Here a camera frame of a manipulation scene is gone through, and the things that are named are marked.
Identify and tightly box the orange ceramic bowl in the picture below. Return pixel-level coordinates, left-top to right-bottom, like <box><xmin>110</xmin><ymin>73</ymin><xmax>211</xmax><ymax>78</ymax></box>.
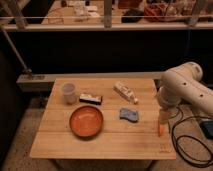
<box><xmin>69</xmin><ymin>106</ymin><xmax>103</xmax><ymax>138</ymax></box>

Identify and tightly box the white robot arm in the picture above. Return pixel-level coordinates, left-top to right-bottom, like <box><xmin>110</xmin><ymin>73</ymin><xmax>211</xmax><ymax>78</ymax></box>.
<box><xmin>157</xmin><ymin>62</ymin><xmax>213</xmax><ymax>124</ymax></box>

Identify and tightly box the orange carrot toy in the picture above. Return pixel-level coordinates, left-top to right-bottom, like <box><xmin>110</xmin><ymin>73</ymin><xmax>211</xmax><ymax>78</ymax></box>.
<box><xmin>158</xmin><ymin>123</ymin><xmax>165</xmax><ymax>137</ymax></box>

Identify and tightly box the blue sponge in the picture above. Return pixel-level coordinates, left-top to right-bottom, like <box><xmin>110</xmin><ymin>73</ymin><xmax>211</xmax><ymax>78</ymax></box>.
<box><xmin>119</xmin><ymin>108</ymin><xmax>139</xmax><ymax>123</ymax></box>

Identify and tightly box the black power adapter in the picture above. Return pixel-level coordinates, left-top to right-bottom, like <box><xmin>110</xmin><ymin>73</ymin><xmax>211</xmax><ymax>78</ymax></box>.
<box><xmin>200</xmin><ymin>121</ymin><xmax>213</xmax><ymax>140</ymax></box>

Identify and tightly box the white tube bottle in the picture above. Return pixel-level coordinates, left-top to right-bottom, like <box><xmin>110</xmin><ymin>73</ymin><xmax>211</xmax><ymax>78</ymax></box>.
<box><xmin>113</xmin><ymin>82</ymin><xmax>138</xmax><ymax>104</ymax></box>

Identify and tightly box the black and white eraser block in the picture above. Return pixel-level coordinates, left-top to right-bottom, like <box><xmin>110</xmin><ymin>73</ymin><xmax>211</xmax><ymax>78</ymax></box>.
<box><xmin>79</xmin><ymin>93</ymin><xmax>102</xmax><ymax>105</ymax></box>

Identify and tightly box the wooden table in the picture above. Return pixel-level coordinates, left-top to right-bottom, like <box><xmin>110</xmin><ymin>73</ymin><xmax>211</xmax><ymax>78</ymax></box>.
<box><xmin>30</xmin><ymin>78</ymin><xmax>176</xmax><ymax>160</ymax></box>

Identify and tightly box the translucent plastic cup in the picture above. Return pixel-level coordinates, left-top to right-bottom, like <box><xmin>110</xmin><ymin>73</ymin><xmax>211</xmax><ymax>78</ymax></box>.
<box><xmin>61</xmin><ymin>83</ymin><xmax>77</xmax><ymax>104</ymax></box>

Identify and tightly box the metal diagonal pole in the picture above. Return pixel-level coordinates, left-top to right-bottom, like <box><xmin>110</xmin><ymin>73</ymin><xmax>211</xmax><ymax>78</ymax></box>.
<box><xmin>0</xmin><ymin>26</ymin><xmax>32</xmax><ymax>77</ymax></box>

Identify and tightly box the black cable loop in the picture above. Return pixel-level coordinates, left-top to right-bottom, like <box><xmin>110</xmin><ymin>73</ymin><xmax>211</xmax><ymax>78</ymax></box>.
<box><xmin>169</xmin><ymin>105</ymin><xmax>213</xmax><ymax>169</ymax></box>

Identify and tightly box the grey ledge rail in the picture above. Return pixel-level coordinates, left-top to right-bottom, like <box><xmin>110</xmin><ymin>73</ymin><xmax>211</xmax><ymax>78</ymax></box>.
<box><xmin>16</xmin><ymin>72</ymin><xmax>162</xmax><ymax>92</ymax></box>

